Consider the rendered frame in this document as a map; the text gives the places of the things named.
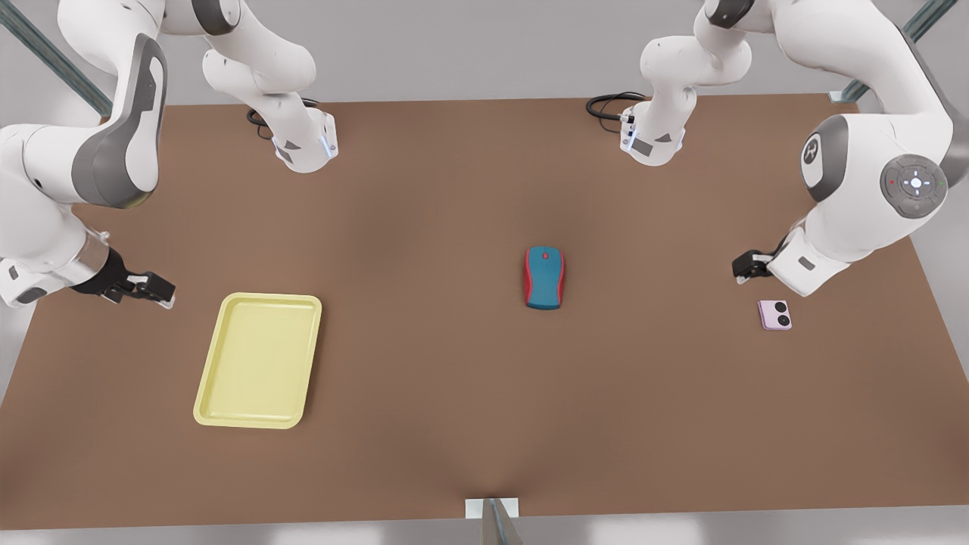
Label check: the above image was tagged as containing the blue and red computer mouse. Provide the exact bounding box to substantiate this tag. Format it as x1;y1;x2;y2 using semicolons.
523;245;566;311

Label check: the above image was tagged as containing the pink flip phone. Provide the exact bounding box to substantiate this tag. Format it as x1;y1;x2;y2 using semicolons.
758;299;793;332

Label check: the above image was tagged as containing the silver frame post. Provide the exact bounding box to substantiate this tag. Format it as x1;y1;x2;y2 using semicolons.
464;497;525;545
0;4;114;119
828;0;959;104

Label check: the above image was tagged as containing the black cable loop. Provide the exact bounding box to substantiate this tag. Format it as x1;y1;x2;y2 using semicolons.
585;92;649;135
247;98;322;141

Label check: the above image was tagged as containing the yellow rectangular tray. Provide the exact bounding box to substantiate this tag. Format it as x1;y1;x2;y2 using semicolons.
193;292;323;430

